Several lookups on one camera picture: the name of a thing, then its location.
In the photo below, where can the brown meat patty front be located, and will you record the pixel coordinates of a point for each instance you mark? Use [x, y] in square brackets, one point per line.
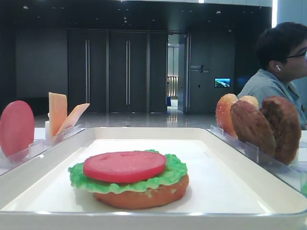
[251, 126]

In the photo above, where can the brown meat patty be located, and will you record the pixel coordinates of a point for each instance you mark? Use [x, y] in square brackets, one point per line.
[251, 126]
[283, 118]

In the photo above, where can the green lettuce leaf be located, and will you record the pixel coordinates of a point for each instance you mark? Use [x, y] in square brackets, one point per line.
[173, 172]

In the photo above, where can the red tomato slice on burger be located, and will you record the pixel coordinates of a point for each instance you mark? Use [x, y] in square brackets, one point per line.
[124, 167]

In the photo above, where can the leaning orange cheese slice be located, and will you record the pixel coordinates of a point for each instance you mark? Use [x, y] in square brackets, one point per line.
[73, 117]

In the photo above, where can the upright orange cheese slice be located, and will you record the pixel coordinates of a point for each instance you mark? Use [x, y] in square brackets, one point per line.
[57, 111]

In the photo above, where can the brown meat patty rear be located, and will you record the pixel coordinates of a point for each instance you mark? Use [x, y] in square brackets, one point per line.
[283, 118]

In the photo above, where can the red tomato slice in rack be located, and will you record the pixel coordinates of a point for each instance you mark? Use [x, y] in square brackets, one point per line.
[17, 128]

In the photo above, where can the dark double doors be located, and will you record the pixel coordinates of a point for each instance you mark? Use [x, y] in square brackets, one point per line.
[117, 71]

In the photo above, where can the sesame bun top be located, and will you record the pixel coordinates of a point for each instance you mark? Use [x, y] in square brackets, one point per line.
[222, 113]

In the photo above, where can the bottom bun half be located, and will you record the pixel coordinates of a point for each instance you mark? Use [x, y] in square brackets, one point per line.
[161, 196]

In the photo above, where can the pale bun half behind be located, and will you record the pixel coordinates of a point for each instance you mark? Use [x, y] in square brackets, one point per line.
[251, 99]

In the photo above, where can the white rectangular tray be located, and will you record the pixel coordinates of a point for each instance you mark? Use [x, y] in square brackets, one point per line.
[227, 190]

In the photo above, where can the white pusher block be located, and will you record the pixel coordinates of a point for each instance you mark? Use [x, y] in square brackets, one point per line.
[47, 128]

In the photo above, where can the clear left holder rack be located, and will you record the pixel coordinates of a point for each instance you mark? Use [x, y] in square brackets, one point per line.
[36, 148]

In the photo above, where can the clear holder rack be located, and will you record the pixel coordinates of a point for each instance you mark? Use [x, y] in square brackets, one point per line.
[294, 174]
[36, 148]

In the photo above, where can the person in grey shirt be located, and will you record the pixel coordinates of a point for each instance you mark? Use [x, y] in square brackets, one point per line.
[282, 54]

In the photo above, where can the clear right holder rack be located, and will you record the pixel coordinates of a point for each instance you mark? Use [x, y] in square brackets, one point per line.
[294, 174]

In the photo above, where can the small wall screen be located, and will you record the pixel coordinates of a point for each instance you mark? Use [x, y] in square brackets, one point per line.
[222, 82]

